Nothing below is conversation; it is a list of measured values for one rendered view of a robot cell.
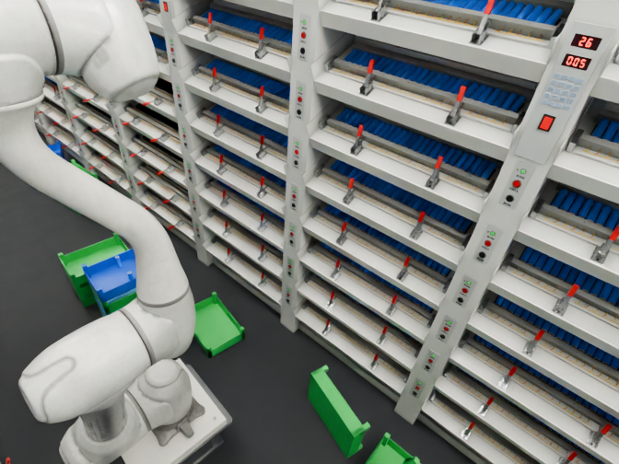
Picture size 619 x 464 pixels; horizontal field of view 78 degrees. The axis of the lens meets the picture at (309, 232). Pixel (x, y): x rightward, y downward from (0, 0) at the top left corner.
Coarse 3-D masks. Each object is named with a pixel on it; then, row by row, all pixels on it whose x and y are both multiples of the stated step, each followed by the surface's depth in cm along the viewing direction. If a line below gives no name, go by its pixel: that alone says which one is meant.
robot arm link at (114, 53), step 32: (64, 0) 43; (96, 0) 45; (128, 0) 49; (64, 32) 44; (96, 32) 45; (128, 32) 48; (64, 64) 46; (96, 64) 47; (128, 64) 48; (128, 96) 51
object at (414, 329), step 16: (304, 256) 167; (320, 256) 166; (320, 272) 162; (352, 288) 155; (368, 304) 150; (384, 304) 149; (400, 304) 148; (400, 320) 144; (416, 320) 143; (432, 320) 139; (416, 336) 140
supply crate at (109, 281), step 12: (132, 252) 187; (84, 264) 172; (96, 264) 176; (108, 264) 181; (132, 264) 184; (96, 276) 177; (108, 276) 177; (120, 276) 178; (96, 288) 162; (108, 288) 172; (120, 288) 168; (132, 288) 173; (108, 300) 167
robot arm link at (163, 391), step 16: (160, 368) 123; (176, 368) 125; (144, 384) 120; (160, 384) 120; (176, 384) 122; (144, 400) 119; (160, 400) 120; (176, 400) 124; (160, 416) 122; (176, 416) 129
